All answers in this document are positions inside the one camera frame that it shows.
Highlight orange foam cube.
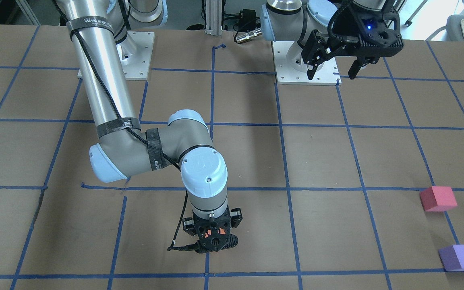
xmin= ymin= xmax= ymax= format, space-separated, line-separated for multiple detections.
xmin=204 ymin=228 xmax=227 ymax=238

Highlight purple foam cube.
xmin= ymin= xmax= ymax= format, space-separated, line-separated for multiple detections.
xmin=438 ymin=244 xmax=464 ymax=271

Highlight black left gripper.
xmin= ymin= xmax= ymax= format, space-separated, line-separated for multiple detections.
xmin=301 ymin=7 xmax=404 ymax=80

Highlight red foam cube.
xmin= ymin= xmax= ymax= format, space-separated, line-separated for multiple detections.
xmin=419 ymin=186 xmax=458 ymax=212

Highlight aluminium frame post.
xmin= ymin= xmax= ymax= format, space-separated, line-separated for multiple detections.
xmin=203 ymin=0 xmax=224 ymax=37

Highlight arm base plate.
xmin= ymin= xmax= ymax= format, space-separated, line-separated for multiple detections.
xmin=271 ymin=40 xmax=341 ymax=86
xmin=116 ymin=31 xmax=155 ymax=81

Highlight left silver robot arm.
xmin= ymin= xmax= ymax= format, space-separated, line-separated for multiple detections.
xmin=261 ymin=0 xmax=404 ymax=85

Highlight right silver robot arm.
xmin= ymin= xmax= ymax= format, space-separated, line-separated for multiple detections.
xmin=53 ymin=0 xmax=242 ymax=253

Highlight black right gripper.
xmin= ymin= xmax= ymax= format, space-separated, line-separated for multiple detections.
xmin=182 ymin=207 xmax=243 ymax=253

